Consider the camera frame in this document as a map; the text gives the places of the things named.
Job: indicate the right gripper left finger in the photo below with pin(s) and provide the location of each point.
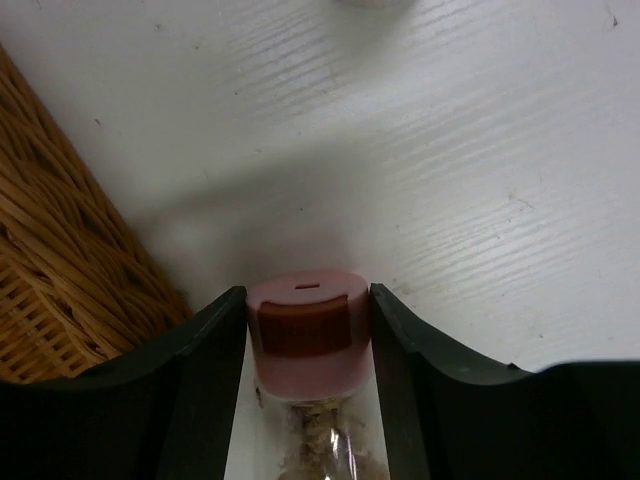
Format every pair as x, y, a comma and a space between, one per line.
162, 411

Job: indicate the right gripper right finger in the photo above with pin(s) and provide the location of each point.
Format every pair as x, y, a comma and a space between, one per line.
450, 412

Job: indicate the pink cap spice jar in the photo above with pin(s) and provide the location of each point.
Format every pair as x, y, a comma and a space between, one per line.
314, 377

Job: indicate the brown wicker divided tray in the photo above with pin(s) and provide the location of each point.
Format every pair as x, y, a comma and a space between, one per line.
77, 286

